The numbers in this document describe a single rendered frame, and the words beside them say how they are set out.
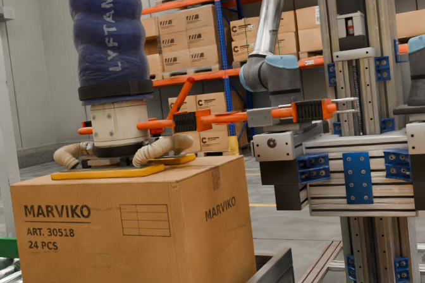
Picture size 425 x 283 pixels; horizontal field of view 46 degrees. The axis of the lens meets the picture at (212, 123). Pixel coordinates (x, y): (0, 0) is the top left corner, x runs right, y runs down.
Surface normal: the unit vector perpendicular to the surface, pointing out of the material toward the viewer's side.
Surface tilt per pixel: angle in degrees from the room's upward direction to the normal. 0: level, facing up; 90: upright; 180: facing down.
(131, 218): 90
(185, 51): 90
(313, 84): 90
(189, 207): 90
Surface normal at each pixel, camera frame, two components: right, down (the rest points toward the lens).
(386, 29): -0.44, 0.10
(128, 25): 0.58, -0.37
